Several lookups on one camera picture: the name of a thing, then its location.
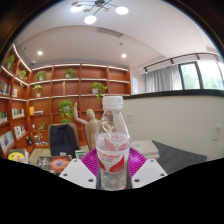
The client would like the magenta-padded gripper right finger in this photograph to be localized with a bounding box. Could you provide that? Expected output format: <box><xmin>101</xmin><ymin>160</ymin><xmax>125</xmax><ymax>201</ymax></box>
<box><xmin>127</xmin><ymin>147</ymin><xmax>168</xmax><ymax>190</ymax></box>

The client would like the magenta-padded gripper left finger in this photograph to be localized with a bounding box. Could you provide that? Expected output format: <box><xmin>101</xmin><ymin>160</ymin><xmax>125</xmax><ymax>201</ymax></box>
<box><xmin>59</xmin><ymin>148</ymin><xmax>100</xmax><ymax>190</ymax></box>

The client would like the clear plastic water bottle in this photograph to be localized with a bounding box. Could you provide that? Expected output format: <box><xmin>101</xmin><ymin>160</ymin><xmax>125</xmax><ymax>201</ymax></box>
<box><xmin>94</xmin><ymin>95</ymin><xmax>132</xmax><ymax>192</ymax></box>

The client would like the small green white carton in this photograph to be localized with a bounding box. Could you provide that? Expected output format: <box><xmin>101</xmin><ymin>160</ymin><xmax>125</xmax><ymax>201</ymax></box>
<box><xmin>74</xmin><ymin>149</ymin><xmax>88</xmax><ymax>160</ymax></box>

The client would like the stack of dark books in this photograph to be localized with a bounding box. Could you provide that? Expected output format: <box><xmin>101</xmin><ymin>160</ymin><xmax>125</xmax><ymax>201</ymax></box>
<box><xmin>35</xmin><ymin>154</ymin><xmax>73</xmax><ymax>176</ymax></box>

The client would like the stack of white books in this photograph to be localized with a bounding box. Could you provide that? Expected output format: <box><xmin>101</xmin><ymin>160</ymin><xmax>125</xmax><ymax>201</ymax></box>
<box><xmin>129</xmin><ymin>139</ymin><xmax>160</xmax><ymax>160</ymax></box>

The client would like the chair with dark jacket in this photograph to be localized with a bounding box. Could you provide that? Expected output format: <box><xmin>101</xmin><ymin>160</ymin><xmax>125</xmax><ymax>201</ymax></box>
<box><xmin>48</xmin><ymin>123</ymin><xmax>82</xmax><ymax>158</ymax></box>

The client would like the wooden artist mannequin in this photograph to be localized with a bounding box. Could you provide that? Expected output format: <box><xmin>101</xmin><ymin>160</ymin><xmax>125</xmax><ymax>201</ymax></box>
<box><xmin>72</xmin><ymin>101</ymin><xmax>113</xmax><ymax>151</ymax></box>

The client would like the wooden bookshelf unit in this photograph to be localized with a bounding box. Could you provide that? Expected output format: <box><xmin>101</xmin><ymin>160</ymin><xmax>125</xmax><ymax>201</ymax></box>
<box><xmin>0</xmin><ymin>43</ymin><xmax>132</xmax><ymax>158</ymax></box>

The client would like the grey curtain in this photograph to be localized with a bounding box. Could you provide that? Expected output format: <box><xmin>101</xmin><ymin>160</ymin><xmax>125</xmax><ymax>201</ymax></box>
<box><xmin>144</xmin><ymin>64</ymin><xmax>184</xmax><ymax>94</ymax></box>

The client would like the window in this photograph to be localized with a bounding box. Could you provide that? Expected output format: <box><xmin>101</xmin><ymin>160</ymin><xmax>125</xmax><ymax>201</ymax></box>
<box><xmin>178</xmin><ymin>59</ymin><xmax>224</xmax><ymax>91</ymax></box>

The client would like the ceiling air vent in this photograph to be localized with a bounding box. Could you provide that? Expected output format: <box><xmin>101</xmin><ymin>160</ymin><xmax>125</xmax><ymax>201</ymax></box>
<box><xmin>94</xmin><ymin>27</ymin><xmax>124</xmax><ymax>38</ymax></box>

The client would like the branched ceiling lamp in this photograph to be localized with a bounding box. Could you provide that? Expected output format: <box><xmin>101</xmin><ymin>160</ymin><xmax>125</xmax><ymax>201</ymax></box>
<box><xmin>69</xmin><ymin>0</ymin><xmax>130</xmax><ymax>25</ymax></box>

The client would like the white wall socket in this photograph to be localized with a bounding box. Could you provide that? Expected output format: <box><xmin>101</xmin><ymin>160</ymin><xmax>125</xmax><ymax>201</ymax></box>
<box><xmin>213</xmin><ymin>124</ymin><xmax>224</xmax><ymax>141</ymax></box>

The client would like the white wall sign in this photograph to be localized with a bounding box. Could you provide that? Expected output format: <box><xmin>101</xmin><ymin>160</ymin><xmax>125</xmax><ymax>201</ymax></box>
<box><xmin>131</xmin><ymin>77</ymin><xmax>139</xmax><ymax>95</ymax></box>

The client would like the black ceiling track rail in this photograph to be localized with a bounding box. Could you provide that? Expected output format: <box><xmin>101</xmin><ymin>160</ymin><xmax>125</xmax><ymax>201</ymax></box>
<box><xmin>143</xmin><ymin>52</ymin><xmax>223</xmax><ymax>74</ymax></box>

